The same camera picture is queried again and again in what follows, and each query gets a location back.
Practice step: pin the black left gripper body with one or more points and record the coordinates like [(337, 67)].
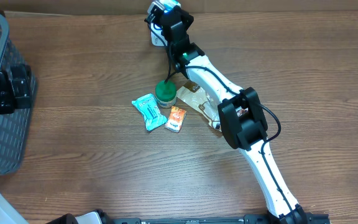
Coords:
[(3, 95)]

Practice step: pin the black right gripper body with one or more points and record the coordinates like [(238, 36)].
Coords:
[(187, 19)]

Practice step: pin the green lid jar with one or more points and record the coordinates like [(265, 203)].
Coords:
[(166, 94)]

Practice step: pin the beige dried food pouch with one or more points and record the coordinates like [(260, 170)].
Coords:
[(197, 98)]

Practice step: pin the teal snack wrapper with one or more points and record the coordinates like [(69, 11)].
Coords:
[(148, 107)]

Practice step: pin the orange tissue pack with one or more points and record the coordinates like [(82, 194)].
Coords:
[(175, 119)]

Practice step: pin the teal tissue pack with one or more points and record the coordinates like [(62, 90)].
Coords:
[(170, 4)]

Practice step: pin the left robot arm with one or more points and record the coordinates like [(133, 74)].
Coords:
[(8, 214)]

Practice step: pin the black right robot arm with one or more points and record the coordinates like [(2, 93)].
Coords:
[(241, 114)]

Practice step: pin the white barcode scanner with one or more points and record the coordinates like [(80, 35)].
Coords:
[(157, 39)]

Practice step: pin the grey plastic mesh basket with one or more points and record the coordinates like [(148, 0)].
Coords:
[(14, 128)]

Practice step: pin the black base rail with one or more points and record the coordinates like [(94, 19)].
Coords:
[(246, 219)]

